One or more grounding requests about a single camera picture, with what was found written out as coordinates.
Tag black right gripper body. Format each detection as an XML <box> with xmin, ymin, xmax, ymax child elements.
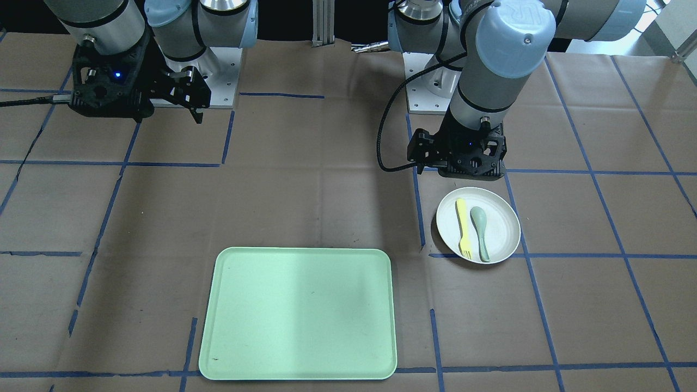
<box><xmin>146</xmin><ymin>66</ymin><xmax>211</xmax><ymax>110</ymax></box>

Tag yellow plastic fork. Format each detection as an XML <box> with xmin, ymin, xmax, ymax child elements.
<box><xmin>455</xmin><ymin>198</ymin><xmax>472</xmax><ymax>260</ymax></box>

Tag white round plate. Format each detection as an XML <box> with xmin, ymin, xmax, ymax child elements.
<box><xmin>436</xmin><ymin>187</ymin><xmax>521</xmax><ymax>265</ymax></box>

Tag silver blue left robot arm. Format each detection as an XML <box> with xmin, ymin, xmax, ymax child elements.
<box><xmin>388</xmin><ymin>1</ymin><xmax>645</xmax><ymax>130</ymax></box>

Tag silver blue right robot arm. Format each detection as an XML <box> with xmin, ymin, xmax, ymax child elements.
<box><xmin>47</xmin><ymin>1</ymin><xmax>259</xmax><ymax>123</ymax></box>

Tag light green plastic tray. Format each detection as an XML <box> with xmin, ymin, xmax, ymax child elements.
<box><xmin>198</xmin><ymin>247</ymin><xmax>398</xmax><ymax>381</ymax></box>

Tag pale green plastic spoon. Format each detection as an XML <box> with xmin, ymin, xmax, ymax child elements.
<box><xmin>470</xmin><ymin>206</ymin><xmax>491</xmax><ymax>263</ymax></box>

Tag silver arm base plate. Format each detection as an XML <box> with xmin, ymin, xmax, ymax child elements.
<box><xmin>402</xmin><ymin>52</ymin><xmax>461</xmax><ymax>115</ymax></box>
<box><xmin>163</xmin><ymin>47</ymin><xmax>244</xmax><ymax>109</ymax></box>

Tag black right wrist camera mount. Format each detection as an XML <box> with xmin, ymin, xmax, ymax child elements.
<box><xmin>68</xmin><ymin>27</ymin><xmax>170</xmax><ymax>123</ymax></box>

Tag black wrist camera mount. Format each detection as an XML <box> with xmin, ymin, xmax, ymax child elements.
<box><xmin>68</xmin><ymin>27</ymin><xmax>170</xmax><ymax>123</ymax></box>
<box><xmin>407</xmin><ymin>121</ymin><xmax>507</xmax><ymax>181</ymax></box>

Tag black braided cable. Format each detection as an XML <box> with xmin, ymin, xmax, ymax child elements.
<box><xmin>376</xmin><ymin>52</ymin><xmax>468</xmax><ymax>173</ymax></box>
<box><xmin>0</xmin><ymin>96</ymin><xmax>71</xmax><ymax>108</ymax></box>

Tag aluminium frame post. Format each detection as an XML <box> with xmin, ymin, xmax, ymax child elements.
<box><xmin>311</xmin><ymin>0</ymin><xmax>335</xmax><ymax>48</ymax></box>

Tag silver cable connectors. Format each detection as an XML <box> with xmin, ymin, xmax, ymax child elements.
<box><xmin>351</xmin><ymin>41</ymin><xmax>390</xmax><ymax>53</ymax></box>

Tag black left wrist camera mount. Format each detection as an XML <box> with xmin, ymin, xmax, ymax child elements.
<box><xmin>407</xmin><ymin>121</ymin><xmax>507</xmax><ymax>181</ymax></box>

